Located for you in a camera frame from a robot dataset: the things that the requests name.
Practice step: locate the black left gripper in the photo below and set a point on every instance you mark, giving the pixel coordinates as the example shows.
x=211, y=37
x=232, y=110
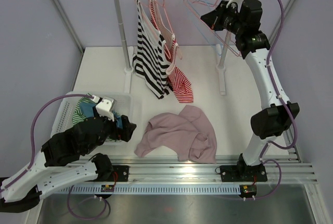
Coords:
x=126, y=131

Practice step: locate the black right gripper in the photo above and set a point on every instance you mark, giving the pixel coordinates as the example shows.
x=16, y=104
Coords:
x=214, y=19

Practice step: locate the pink wire hanger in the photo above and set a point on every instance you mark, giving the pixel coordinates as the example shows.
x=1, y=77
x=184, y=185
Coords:
x=148, y=2
x=164, y=13
x=190, y=4

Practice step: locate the blue tank top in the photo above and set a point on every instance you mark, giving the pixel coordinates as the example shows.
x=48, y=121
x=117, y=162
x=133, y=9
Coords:
x=88, y=109

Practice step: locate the green striped tank top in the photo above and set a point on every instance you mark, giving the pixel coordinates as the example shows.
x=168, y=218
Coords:
x=78, y=115

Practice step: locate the mauve pink tank top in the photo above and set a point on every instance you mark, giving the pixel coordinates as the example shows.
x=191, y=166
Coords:
x=189, y=134

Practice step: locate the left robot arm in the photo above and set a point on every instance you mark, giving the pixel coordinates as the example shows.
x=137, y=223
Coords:
x=38, y=181

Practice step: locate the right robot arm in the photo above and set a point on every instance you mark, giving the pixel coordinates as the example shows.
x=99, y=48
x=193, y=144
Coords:
x=278, y=112

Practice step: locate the red striped tank top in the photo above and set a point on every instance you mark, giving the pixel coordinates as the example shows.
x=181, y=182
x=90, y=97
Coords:
x=180, y=84

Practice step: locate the black white striped tank top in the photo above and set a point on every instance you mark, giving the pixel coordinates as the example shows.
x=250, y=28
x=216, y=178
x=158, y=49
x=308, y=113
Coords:
x=149, y=61

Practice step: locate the white plastic basket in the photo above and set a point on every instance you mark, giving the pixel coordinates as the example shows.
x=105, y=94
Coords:
x=63, y=120

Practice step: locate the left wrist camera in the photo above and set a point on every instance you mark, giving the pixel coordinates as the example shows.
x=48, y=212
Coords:
x=104, y=106

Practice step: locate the white slotted cable duct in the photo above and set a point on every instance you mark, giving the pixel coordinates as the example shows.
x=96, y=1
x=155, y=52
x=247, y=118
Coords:
x=149, y=189

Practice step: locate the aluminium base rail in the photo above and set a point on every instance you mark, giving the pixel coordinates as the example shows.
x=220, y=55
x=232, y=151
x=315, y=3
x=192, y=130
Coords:
x=168, y=170

